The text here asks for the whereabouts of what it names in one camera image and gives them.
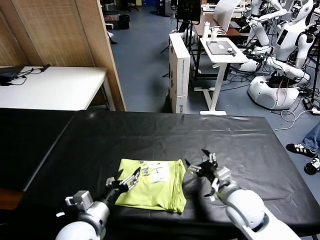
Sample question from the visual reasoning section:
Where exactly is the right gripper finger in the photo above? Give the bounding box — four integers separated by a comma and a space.
200, 148, 217, 166
184, 158, 202, 177

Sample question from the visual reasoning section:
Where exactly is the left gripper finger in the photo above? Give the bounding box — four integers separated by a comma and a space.
119, 166, 142, 192
105, 169, 125, 188

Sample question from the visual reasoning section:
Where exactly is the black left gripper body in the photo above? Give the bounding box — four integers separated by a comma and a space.
103, 183, 124, 206

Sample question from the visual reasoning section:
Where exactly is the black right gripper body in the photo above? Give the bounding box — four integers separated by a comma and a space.
196, 159, 223, 185

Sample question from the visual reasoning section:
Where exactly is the yellow-green printed t-shirt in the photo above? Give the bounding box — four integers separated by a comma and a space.
114, 158, 187, 213

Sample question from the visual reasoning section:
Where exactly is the black plastic tablecloth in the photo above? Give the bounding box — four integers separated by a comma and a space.
23, 109, 320, 240

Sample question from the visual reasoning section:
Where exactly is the tall white cardboard box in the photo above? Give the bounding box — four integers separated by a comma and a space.
168, 33, 192, 115

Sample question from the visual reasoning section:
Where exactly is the white standing desk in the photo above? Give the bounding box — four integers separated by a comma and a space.
193, 37, 250, 116

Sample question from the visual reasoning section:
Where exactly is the blue jeans leg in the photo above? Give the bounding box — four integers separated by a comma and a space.
302, 121, 320, 154

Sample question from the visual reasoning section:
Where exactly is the white rectangular table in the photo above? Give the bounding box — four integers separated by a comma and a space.
0, 65, 116, 111

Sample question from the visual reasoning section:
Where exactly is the grey closed laptop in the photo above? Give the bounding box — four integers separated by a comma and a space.
205, 41, 237, 56

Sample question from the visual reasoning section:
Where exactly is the black floor power strip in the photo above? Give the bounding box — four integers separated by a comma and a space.
302, 98, 320, 114

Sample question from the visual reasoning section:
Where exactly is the white cup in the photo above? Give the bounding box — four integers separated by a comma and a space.
210, 27, 221, 42

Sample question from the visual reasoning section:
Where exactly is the white water bottle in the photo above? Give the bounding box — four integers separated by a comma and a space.
201, 21, 211, 41

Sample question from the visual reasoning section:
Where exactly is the brown wooden desk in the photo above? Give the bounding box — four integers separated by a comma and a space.
193, 13, 253, 38

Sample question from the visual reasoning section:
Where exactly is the large white humanoid robot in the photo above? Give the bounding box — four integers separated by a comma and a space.
238, 0, 316, 111

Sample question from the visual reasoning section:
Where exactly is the white curved panel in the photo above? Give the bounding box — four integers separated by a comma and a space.
212, 0, 242, 33

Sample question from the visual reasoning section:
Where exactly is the white shoe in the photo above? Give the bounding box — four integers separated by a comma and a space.
107, 31, 118, 45

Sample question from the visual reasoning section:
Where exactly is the dark flat pouch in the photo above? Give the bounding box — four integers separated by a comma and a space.
0, 71, 21, 87

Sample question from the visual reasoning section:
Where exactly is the black monitor on stand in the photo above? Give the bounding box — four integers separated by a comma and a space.
175, 0, 203, 26

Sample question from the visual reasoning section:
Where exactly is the wooden woven partition screen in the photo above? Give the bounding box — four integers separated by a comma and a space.
0, 0, 127, 112

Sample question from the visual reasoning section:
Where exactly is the black storage crate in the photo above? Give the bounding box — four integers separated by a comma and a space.
117, 14, 131, 30

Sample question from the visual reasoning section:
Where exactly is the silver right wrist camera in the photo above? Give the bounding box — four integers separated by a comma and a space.
211, 166, 232, 194

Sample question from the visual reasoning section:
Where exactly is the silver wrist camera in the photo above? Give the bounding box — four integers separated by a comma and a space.
64, 190, 94, 214
211, 166, 232, 194

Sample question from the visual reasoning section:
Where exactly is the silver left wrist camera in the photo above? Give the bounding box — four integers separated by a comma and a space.
64, 190, 94, 214

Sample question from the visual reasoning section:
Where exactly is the white floor cable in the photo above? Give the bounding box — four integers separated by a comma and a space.
272, 107, 320, 132

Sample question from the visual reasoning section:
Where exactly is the black cable bundle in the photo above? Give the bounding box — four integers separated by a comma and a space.
7, 65, 45, 86

